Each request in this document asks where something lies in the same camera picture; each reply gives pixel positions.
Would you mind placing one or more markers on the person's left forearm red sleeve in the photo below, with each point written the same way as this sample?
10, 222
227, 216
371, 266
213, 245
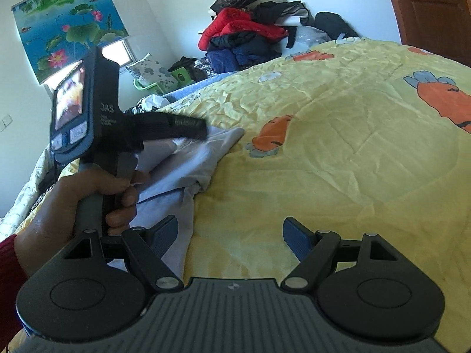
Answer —
7, 283

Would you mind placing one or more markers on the black and white printed cloth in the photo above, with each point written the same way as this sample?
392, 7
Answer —
147, 104

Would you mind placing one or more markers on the blue bed sheet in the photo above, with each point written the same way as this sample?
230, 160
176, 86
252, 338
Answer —
195, 86

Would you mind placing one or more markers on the person's left hand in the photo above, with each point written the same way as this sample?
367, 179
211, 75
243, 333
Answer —
51, 213

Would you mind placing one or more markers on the yellow carrot print blanket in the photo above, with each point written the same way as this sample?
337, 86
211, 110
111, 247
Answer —
349, 147

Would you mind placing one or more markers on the brown wooden door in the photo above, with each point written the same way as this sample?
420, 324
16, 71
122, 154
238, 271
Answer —
430, 11

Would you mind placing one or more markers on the black clothes pile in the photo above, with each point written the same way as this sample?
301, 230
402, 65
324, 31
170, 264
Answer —
257, 2

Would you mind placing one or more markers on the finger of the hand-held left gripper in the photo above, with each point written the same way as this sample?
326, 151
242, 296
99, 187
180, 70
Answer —
176, 125

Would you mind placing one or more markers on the green plastic chair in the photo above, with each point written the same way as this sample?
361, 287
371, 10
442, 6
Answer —
176, 77

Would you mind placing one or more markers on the dark cloth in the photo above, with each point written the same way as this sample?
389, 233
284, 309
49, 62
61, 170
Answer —
193, 67

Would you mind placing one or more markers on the clear plastic bag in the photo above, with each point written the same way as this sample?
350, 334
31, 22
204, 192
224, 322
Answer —
312, 36

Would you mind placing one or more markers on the dark blue jacket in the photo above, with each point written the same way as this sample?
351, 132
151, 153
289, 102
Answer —
239, 53

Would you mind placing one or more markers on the lotus print roller blind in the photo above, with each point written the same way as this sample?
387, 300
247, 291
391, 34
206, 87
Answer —
62, 18

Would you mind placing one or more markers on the window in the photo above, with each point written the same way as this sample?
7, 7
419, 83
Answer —
123, 53

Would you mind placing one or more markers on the leaf print pillow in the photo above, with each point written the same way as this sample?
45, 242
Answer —
149, 69

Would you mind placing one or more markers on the black bag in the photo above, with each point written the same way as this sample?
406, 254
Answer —
335, 25

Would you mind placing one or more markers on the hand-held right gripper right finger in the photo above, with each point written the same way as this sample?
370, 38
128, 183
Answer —
294, 239

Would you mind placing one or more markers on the white small garment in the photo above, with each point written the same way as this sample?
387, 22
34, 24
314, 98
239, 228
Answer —
173, 180

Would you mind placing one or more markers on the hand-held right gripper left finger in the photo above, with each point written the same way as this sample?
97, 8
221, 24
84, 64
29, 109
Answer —
166, 233

